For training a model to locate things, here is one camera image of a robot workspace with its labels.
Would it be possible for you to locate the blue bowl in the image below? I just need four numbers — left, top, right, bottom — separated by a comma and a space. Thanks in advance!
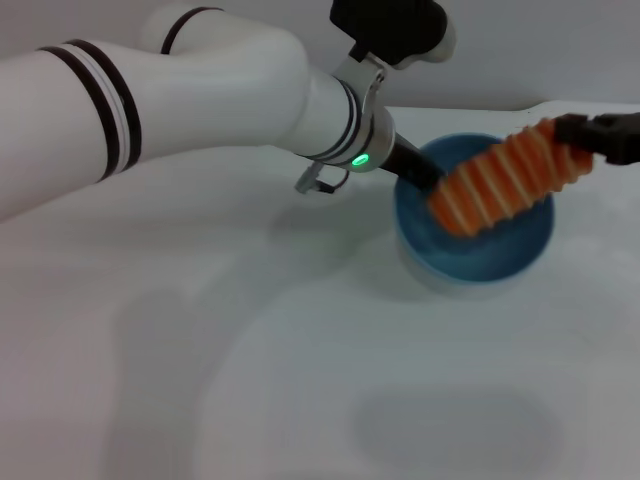
392, 132, 557, 287

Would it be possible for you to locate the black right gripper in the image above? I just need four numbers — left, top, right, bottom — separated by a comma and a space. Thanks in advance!
552, 111, 640, 169

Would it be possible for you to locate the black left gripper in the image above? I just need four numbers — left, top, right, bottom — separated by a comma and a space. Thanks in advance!
378, 139, 447, 195

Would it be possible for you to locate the left arm cable with plug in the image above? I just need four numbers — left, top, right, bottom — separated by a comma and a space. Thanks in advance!
293, 159, 351, 196

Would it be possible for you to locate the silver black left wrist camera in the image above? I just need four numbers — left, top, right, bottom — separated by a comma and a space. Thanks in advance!
328, 0, 458, 69

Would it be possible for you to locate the orange striped bread loaf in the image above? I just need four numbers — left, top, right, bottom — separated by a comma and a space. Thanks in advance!
427, 118, 599, 239

